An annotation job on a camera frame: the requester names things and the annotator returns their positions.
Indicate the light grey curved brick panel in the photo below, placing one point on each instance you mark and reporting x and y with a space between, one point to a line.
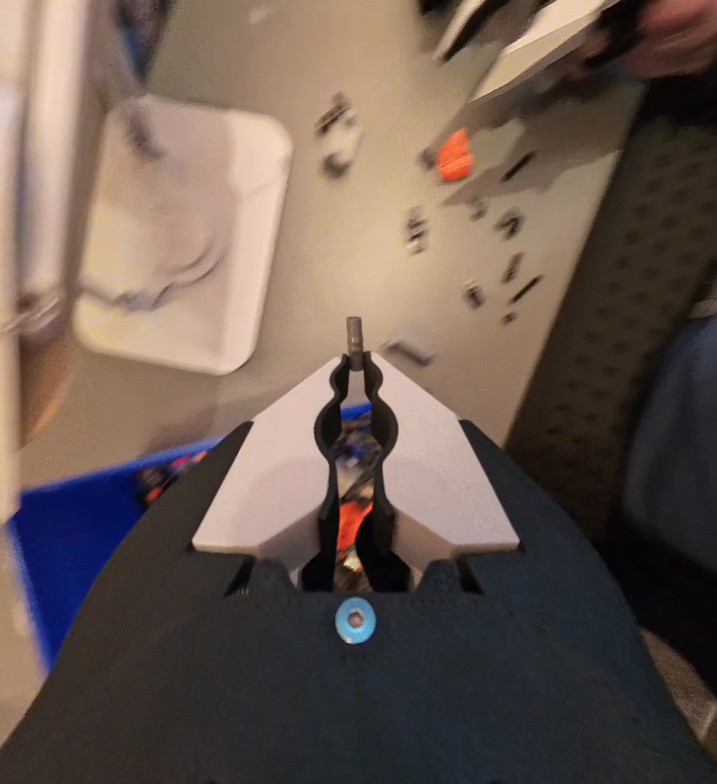
340 153

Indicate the blue bin with square tag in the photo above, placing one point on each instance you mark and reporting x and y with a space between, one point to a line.
77 539

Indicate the person's right hand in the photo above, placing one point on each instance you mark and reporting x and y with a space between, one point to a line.
689 31

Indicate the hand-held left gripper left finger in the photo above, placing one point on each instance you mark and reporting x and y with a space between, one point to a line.
267 490

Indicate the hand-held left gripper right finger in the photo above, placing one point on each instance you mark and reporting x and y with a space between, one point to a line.
450 490

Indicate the person's jeans leg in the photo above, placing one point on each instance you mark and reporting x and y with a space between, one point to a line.
689 466

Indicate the small grey brick connector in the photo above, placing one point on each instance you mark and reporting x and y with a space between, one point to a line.
428 158

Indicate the grey track link piece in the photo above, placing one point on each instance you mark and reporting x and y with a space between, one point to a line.
416 229

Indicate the orange brick panel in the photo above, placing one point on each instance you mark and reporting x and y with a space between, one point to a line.
455 156

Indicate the white book stand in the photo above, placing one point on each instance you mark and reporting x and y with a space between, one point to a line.
175 233

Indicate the black axle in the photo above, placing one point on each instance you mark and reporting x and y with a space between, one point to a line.
518 165

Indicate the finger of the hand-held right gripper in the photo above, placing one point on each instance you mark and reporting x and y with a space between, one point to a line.
530 49
459 25

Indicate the grey pin sleeve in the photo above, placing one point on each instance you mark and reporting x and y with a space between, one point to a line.
509 222

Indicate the grey brick beam with holes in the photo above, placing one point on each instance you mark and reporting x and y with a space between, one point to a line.
330 114

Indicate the grey elbow connector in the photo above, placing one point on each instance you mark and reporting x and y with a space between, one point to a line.
477 208

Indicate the black perforated armrest pad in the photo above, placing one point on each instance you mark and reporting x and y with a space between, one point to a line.
603 306

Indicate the grey pin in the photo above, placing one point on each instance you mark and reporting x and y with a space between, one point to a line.
355 343
473 294

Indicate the light grey flat brick panel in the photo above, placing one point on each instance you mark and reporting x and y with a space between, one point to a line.
406 352

